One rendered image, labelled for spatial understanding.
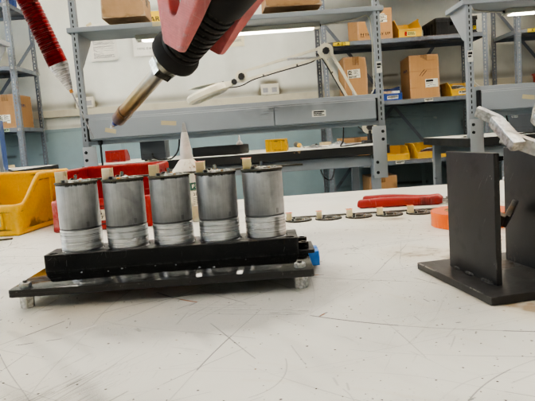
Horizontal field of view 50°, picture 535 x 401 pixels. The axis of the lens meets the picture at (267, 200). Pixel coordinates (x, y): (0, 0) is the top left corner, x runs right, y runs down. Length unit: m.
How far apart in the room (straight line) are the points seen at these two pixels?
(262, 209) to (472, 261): 0.12
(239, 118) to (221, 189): 2.24
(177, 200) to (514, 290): 0.19
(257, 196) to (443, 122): 4.61
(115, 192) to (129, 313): 0.08
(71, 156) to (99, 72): 0.72
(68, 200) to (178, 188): 0.06
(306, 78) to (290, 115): 2.17
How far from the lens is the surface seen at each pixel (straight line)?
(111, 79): 4.87
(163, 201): 0.34
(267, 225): 0.34
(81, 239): 0.35
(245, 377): 0.20
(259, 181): 0.33
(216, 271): 0.31
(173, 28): 0.27
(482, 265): 0.30
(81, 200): 0.35
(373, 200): 0.59
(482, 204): 0.29
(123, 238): 0.35
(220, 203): 0.34
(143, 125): 2.62
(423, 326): 0.25
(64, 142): 4.95
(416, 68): 4.46
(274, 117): 2.58
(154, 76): 0.30
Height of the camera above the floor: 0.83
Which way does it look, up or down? 7 degrees down
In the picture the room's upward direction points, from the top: 4 degrees counter-clockwise
